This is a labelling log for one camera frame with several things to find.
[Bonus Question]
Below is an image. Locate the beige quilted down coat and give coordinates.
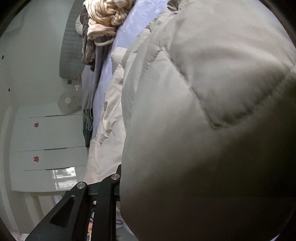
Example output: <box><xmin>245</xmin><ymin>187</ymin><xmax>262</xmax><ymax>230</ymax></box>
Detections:
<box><xmin>85</xmin><ymin>1</ymin><xmax>295</xmax><ymax>240</ymax></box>

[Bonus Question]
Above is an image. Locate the brown fuzzy garment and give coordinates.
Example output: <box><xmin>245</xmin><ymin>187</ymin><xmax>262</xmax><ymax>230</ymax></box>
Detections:
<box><xmin>80</xmin><ymin>7</ymin><xmax>96</xmax><ymax>71</ymax></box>

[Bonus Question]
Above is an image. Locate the lavender plush bed blanket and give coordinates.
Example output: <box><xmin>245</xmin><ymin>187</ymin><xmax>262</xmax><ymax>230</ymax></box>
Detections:
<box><xmin>92</xmin><ymin>0</ymin><xmax>168</xmax><ymax>138</ymax></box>

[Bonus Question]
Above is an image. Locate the dark green garment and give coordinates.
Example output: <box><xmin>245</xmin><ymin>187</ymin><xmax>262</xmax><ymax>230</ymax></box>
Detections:
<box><xmin>83</xmin><ymin>128</ymin><xmax>93</xmax><ymax>148</ymax></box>

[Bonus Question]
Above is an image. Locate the white round fan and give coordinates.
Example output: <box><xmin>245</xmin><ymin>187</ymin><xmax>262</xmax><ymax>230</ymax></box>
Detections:
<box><xmin>58</xmin><ymin>91</ymin><xmax>82</xmax><ymax>114</ymax></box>

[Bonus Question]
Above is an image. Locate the cream striped knit garment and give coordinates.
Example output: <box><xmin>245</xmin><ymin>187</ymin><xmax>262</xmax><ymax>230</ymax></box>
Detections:
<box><xmin>83</xmin><ymin>0</ymin><xmax>135</xmax><ymax>47</ymax></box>

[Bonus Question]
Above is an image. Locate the grey quilted headboard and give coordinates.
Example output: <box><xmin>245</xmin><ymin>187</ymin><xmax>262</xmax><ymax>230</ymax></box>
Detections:
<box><xmin>59</xmin><ymin>0</ymin><xmax>84</xmax><ymax>80</ymax></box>

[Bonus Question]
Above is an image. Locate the white wardrobe with drawers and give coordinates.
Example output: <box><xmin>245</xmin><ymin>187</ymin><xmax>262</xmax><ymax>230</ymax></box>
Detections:
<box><xmin>10</xmin><ymin>102</ymin><xmax>88</xmax><ymax>192</ymax></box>

